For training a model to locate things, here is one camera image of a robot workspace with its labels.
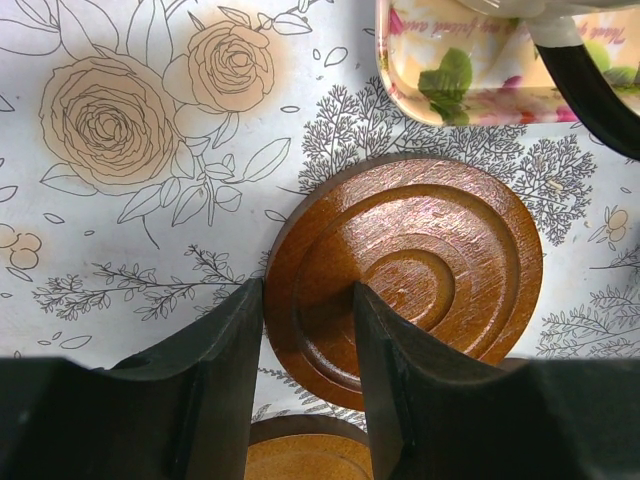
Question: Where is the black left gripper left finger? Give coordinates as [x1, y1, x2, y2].
[1, 279, 263, 479]

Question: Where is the floral serving tray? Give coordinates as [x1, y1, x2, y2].
[375, 1, 639, 126]

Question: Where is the cream mug with black handle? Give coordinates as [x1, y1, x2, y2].
[462, 0, 639, 161]

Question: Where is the brown wooden coaster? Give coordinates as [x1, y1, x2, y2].
[244, 415, 374, 480]
[263, 156, 543, 410]

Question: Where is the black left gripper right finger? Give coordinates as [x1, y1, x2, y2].
[353, 284, 639, 479]

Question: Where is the floral tablecloth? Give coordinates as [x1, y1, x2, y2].
[1, 1, 639, 367]

